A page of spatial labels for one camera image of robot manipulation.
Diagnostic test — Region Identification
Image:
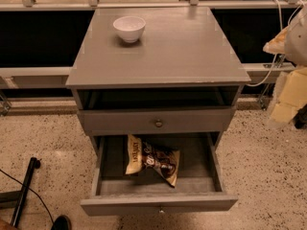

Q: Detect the white ceramic bowl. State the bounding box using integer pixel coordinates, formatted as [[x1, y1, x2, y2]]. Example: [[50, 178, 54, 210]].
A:
[[113, 16, 146, 43]]

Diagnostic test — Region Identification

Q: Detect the round brass top knob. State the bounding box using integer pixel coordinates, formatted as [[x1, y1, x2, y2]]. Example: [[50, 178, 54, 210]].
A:
[[155, 120, 163, 127]]

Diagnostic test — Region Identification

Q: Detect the brown and cream chip bag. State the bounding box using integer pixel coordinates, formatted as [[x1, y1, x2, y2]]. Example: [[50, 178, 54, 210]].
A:
[[126, 135, 180, 187]]

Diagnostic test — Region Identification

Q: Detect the grey wooden drawer cabinet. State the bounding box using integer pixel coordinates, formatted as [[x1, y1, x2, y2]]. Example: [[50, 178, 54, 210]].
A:
[[65, 6, 251, 165]]

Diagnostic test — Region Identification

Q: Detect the black metal stand leg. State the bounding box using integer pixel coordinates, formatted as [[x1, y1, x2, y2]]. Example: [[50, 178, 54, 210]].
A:
[[0, 157, 40, 228]]

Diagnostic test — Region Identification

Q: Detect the white cable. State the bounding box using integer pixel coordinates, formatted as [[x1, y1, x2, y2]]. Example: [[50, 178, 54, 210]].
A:
[[245, 0, 305, 88]]

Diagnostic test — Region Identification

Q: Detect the closed grey top drawer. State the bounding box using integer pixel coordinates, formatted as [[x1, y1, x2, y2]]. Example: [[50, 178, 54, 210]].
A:
[[78, 107, 235, 136]]

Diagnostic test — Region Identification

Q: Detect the open grey middle drawer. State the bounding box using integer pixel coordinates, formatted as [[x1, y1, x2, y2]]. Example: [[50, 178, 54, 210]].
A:
[[81, 132, 238, 216]]

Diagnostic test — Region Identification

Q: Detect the metal railing frame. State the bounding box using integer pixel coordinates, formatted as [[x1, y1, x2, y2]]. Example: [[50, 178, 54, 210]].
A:
[[0, 0, 307, 117]]

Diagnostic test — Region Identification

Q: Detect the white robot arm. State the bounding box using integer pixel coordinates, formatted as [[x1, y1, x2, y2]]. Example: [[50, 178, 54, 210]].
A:
[[263, 6, 307, 127]]

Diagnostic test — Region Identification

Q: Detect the thin black cable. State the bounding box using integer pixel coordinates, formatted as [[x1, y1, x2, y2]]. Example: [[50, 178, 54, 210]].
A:
[[0, 169, 56, 225]]

